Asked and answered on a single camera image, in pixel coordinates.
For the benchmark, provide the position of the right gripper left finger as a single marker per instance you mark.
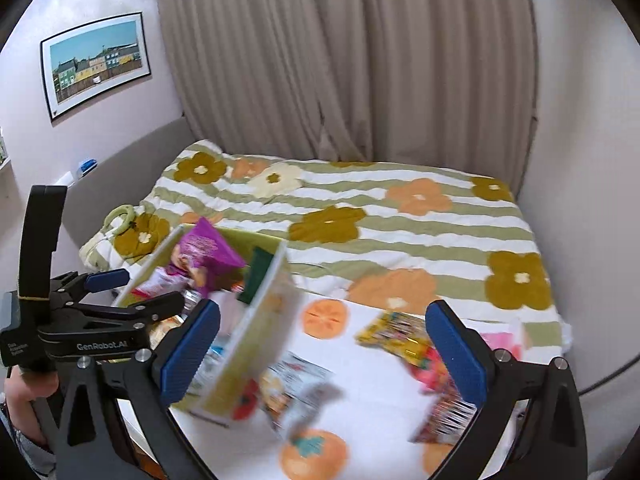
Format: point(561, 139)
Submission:
point(91, 424)

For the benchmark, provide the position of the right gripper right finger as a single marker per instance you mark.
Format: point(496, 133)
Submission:
point(552, 441)

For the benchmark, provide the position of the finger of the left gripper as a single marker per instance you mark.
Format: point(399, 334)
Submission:
point(77, 286)
point(149, 310)

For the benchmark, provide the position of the purple snack packet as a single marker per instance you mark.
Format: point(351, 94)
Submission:
point(203, 255)

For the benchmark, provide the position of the dark green snack bar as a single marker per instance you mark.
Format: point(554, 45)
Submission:
point(257, 270)

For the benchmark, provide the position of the pink strawberry candy bag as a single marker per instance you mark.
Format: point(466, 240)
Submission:
point(163, 280)

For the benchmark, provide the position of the person left hand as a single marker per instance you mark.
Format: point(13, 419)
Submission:
point(22, 389)

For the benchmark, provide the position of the green cardboard box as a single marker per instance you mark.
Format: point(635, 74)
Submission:
point(250, 337)

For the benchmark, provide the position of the colourful barcode snack bag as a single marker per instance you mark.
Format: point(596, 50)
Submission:
point(448, 419)

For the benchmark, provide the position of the pink barcode snack packet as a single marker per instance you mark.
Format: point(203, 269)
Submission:
point(497, 335)

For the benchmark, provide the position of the silver grey snack packet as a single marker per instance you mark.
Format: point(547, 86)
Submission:
point(292, 391)

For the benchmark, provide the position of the white orange-print tray cloth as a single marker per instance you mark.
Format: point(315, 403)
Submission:
point(371, 408)

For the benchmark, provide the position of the yellow red candy packet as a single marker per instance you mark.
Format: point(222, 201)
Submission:
point(399, 334)

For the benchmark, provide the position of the framed house picture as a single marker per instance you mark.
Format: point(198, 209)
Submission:
point(89, 60)

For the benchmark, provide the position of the striped floral bedspread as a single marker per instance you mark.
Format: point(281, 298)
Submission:
point(383, 234)

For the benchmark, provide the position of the beige curtain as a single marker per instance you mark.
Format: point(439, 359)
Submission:
point(448, 83)

